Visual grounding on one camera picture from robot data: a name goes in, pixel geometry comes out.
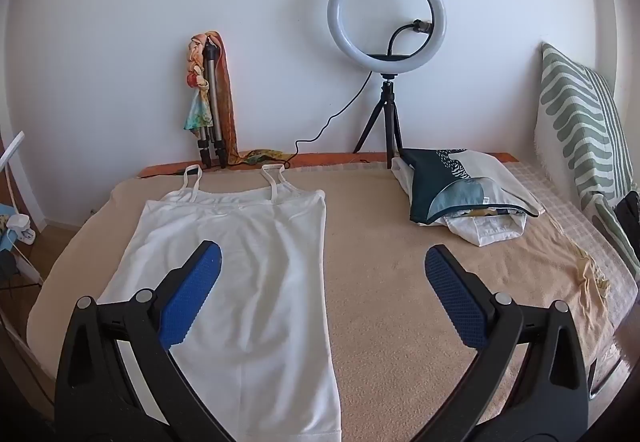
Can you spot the small black tripod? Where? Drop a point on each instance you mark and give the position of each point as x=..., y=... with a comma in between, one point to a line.
x=387, y=97

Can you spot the green patterned pillow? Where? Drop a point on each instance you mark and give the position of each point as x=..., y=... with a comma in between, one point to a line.
x=575, y=122

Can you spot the blue cloth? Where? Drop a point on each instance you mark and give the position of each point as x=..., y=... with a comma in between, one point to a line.
x=6, y=242

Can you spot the white folded cloth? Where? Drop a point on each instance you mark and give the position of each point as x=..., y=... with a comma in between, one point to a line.
x=480, y=232

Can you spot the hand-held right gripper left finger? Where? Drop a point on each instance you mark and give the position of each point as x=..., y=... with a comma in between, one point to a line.
x=192, y=292

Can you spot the white camisole top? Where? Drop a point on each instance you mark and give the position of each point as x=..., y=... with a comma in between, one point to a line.
x=260, y=272

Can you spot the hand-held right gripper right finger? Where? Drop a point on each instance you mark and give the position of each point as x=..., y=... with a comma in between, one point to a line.
x=455, y=294

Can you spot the orange scarf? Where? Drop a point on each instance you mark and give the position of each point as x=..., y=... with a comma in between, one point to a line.
x=229, y=97

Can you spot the folded silver tripod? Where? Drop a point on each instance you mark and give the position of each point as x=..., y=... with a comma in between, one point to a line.
x=212, y=87

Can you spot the beige blanket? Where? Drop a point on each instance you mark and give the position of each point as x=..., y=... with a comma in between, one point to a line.
x=390, y=322

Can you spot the dark teal printed cloth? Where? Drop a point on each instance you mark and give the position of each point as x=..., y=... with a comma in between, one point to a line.
x=430, y=187

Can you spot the colourful printed scarf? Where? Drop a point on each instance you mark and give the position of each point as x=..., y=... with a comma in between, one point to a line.
x=196, y=114

